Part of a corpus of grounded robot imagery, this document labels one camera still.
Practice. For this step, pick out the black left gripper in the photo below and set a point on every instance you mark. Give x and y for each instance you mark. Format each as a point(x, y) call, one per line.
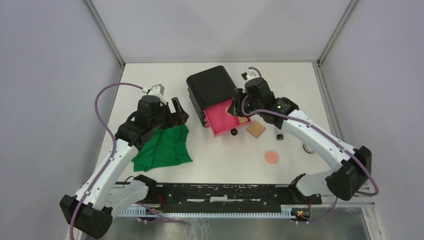
point(178, 117)

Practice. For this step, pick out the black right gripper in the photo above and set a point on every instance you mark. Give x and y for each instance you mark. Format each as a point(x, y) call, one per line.
point(235, 109)

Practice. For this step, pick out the orange teardrop makeup sponge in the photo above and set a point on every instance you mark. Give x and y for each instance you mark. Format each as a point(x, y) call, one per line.
point(243, 120)

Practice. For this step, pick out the pink top drawer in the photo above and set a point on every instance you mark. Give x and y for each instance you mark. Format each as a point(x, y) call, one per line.
point(219, 121)

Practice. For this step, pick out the black drawer organizer box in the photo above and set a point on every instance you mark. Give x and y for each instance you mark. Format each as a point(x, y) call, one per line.
point(208, 88)

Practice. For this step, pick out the tan teardrop makeup sponge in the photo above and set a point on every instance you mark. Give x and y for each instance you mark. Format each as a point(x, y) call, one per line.
point(230, 111)

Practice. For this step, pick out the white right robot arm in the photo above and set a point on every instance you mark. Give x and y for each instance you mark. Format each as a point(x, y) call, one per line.
point(349, 167)

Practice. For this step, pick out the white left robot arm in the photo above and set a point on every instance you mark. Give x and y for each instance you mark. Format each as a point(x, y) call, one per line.
point(92, 208)

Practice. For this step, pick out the tan square makeup sponge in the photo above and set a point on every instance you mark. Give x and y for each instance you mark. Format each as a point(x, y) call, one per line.
point(256, 129)

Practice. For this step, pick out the pink round makeup puff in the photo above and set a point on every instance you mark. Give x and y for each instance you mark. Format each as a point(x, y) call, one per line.
point(271, 157)

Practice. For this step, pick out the green cloth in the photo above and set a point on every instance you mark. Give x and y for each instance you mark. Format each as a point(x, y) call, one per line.
point(166, 148)

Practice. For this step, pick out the round blue compact jar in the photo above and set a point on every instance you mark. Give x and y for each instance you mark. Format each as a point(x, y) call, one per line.
point(307, 149)

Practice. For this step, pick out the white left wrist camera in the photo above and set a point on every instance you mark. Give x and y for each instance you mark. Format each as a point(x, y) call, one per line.
point(156, 90)

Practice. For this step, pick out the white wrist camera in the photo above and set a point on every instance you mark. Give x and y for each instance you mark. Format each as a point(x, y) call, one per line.
point(251, 73)
point(156, 90)

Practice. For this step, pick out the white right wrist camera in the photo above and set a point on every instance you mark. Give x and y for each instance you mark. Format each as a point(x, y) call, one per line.
point(251, 73)

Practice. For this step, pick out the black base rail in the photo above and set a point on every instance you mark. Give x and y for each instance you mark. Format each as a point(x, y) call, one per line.
point(196, 198)

